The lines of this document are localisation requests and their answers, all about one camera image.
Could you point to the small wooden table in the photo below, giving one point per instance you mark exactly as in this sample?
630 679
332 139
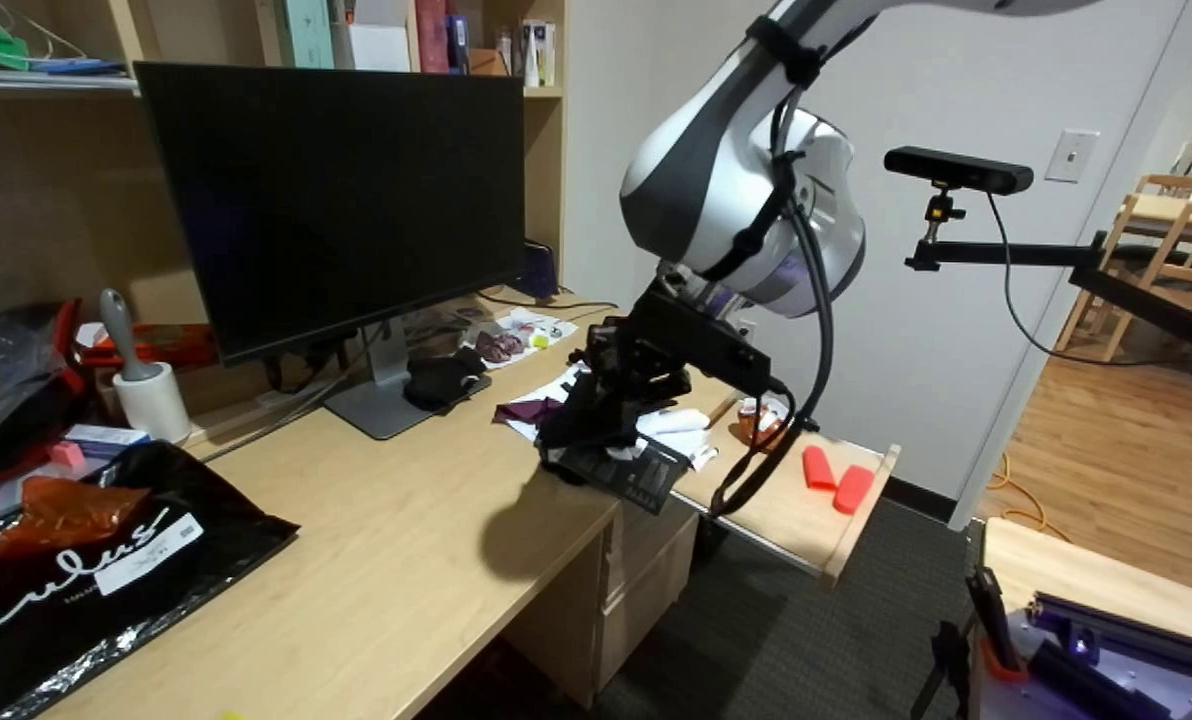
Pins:
1103 564

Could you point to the orange snack packet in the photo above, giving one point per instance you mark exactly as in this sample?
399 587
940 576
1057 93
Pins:
759 425

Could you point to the black shopping bag white lettering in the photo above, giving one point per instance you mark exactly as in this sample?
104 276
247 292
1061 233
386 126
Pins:
89 587

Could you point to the white paper sheet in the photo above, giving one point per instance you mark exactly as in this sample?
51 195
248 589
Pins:
680 433

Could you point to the black computer monitor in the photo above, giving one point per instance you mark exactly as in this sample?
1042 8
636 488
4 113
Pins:
331 201

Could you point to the red tube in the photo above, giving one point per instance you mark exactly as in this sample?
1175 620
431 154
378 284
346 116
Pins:
854 488

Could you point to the black printed booklet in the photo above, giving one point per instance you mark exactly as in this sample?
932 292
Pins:
636 482

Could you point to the red oblong case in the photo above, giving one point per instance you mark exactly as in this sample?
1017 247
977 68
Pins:
819 466

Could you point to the white packet green print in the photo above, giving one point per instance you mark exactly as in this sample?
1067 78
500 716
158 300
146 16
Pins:
541 330

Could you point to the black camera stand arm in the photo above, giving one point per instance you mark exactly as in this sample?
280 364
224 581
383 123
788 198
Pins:
1023 253

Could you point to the grey monitor stand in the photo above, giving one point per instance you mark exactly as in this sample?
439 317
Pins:
383 400

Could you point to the wooden chair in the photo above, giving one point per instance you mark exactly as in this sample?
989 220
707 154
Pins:
1177 240

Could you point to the wooden sliding tray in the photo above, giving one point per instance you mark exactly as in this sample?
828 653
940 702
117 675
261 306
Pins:
797 526

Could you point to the wooden drawer cabinet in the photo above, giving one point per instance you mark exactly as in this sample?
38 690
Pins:
623 602

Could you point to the dark blue cup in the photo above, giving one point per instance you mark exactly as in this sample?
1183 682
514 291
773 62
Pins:
541 270

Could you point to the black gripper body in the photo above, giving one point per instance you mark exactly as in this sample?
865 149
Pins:
640 345

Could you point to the wooden bookshelf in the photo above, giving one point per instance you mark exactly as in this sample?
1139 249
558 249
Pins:
51 172

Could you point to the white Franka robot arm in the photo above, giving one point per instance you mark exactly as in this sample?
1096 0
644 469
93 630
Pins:
742 172

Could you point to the maroon packet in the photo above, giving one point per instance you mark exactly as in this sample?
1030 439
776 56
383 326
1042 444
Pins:
498 345

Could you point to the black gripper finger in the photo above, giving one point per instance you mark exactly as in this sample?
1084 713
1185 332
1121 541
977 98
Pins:
591 385
654 400

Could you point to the black bar camera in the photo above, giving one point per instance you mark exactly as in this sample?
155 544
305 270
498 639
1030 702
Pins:
959 171

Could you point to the teal box on shelf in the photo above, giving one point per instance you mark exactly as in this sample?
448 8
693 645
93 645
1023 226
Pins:
309 29

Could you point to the black pouch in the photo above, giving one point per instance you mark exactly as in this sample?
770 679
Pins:
442 380

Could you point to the white lint roller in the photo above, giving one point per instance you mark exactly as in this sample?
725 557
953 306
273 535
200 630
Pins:
150 393

